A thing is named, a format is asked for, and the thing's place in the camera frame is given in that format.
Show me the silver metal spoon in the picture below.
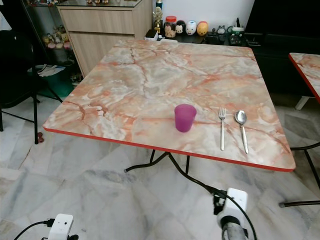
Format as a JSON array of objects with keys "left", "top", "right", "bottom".
[{"left": 234, "top": 110, "right": 250, "bottom": 155}]

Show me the silver metal fork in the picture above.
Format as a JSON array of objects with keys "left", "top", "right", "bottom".
[{"left": 218, "top": 108, "right": 227, "bottom": 151}]

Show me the purple plastic cup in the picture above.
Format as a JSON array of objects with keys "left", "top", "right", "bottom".
[{"left": 174, "top": 104, "right": 198, "bottom": 133}]

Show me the green mug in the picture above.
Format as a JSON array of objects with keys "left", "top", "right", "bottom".
[{"left": 229, "top": 25, "right": 246, "bottom": 46}]

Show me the yellow round plush toy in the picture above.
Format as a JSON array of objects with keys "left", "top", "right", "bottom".
[{"left": 196, "top": 20, "right": 209, "bottom": 37}]

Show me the white round plush toy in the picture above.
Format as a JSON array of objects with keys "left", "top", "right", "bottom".
[{"left": 185, "top": 20, "right": 198, "bottom": 36}]

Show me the black round plush toy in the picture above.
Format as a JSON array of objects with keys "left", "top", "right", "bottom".
[{"left": 176, "top": 20, "right": 187, "bottom": 36}]

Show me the red lidded snack jar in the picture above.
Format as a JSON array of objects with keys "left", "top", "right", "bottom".
[{"left": 164, "top": 16, "right": 178, "bottom": 39}]

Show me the green plastic bin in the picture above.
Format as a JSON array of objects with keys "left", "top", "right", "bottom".
[{"left": 37, "top": 62, "right": 79, "bottom": 99}]

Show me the gold trophy figurine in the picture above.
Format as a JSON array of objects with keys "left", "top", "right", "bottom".
[{"left": 153, "top": 0, "right": 164, "bottom": 34}]

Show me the black television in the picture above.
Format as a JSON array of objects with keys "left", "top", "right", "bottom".
[{"left": 245, "top": 0, "right": 320, "bottom": 36}]

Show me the light wooden cabinet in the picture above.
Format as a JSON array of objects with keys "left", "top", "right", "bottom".
[{"left": 57, "top": 0, "right": 154, "bottom": 77}]

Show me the glass display cabinet with figurines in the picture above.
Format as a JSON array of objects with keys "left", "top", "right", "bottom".
[{"left": 25, "top": 0, "right": 81, "bottom": 82}]

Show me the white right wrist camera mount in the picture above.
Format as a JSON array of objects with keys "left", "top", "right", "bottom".
[{"left": 219, "top": 188, "right": 250, "bottom": 226}]

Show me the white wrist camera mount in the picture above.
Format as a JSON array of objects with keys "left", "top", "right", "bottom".
[
  {"left": 219, "top": 188, "right": 250, "bottom": 226},
  {"left": 52, "top": 214, "right": 75, "bottom": 240}
]

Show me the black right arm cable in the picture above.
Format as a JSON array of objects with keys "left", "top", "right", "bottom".
[{"left": 227, "top": 192, "right": 257, "bottom": 240}]

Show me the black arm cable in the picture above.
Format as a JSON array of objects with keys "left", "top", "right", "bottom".
[
  {"left": 14, "top": 219, "right": 56, "bottom": 240},
  {"left": 227, "top": 192, "right": 257, "bottom": 240}
]

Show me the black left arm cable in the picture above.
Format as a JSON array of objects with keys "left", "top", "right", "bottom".
[{"left": 14, "top": 219, "right": 56, "bottom": 240}]

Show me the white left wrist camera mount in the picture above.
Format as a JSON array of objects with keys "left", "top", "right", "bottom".
[{"left": 52, "top": 214, "right": 75, "bottom": 240}]

